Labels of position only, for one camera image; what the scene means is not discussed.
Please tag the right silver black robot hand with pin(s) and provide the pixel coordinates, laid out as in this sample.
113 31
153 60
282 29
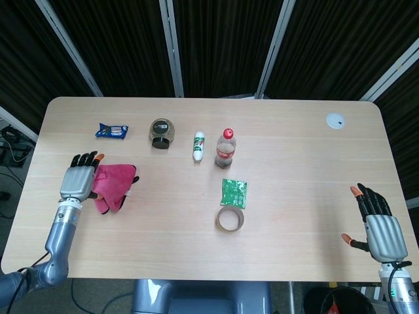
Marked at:
386 235

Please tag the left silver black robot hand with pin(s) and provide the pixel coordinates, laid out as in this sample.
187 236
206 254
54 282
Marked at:
77 181

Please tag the pink cloth with black trim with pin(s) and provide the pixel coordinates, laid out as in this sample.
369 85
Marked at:
113 183

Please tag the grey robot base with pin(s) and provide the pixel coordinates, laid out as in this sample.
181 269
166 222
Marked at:
196 301

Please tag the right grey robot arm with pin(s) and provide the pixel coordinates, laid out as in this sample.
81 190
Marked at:
404 291

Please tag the cola bottle with red cap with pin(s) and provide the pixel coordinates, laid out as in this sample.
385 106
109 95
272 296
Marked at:
225 152

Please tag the blue cookie packet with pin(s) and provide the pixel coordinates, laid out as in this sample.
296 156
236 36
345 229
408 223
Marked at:
111 131

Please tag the red plastic trash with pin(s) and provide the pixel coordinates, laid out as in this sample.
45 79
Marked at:
334 307

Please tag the black trash bin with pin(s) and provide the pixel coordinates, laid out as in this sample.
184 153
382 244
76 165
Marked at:
314 301

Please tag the glass jar with black lid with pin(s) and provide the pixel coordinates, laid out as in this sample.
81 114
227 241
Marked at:
162 131

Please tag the black fabric partition panel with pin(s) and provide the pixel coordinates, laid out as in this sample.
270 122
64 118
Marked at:
26 65
226 49
406 131
121 49
343 42

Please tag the small white green bottle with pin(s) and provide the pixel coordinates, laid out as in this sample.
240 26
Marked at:
198 145

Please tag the brown packing tape roll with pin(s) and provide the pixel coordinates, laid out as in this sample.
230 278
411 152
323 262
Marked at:
217 223

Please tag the green snack sachet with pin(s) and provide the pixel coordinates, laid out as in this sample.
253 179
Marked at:
233 193

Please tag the grey partition frame post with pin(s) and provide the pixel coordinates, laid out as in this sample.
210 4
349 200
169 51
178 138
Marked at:
19 126
172 49
274 49
69 49
389 78

